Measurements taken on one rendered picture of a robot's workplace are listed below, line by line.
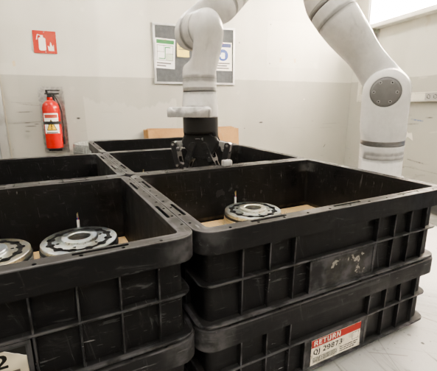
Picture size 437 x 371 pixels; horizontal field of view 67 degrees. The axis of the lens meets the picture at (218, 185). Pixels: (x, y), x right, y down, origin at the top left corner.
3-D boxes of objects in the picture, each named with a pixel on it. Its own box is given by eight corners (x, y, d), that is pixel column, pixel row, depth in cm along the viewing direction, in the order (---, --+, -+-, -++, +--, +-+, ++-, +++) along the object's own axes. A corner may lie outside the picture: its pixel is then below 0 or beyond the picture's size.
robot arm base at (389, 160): (375, 205, 85) (382, 138, 80) (405, 217, 77) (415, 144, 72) (345, 210, 82) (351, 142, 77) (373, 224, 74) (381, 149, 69)
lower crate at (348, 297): (301, 252, 80) (305, 205, 77) (426, 324, 54) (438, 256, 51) (135, 294, 62) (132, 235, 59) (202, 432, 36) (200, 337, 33)
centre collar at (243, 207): (254, 205, 63) (254, 201, 63) (272, 211, 59) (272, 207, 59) (233, 208, 61) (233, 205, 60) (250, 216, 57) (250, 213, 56)
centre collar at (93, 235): (96, 231, 50) (96, 227, 50) (99, 243, 46) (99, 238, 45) (60, 236, 48) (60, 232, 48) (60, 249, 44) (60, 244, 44)
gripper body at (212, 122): (224, 112, 72) (225, 155, 74) (189, 113, 75) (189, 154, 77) (213, 114, 65) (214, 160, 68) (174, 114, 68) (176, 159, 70)
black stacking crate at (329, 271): (304, 209, 77) (307, 160, 74) (435, 262, 51) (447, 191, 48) (133, 240, 59) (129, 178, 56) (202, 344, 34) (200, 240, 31)
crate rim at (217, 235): (307, 168, 75) (308, 157, 74) (447, 202, 49) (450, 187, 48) (128, 188, 57) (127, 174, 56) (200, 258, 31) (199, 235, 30)
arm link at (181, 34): (183, 59, 71) (219, 19, 75) (208, 54, 65) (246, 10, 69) (163, 31, 67) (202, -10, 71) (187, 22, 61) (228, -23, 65)
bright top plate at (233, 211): (256, 202, 67) (256, 199, 67) (292, 215, 58) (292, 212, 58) (214, 210, 61) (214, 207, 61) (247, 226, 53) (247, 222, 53)
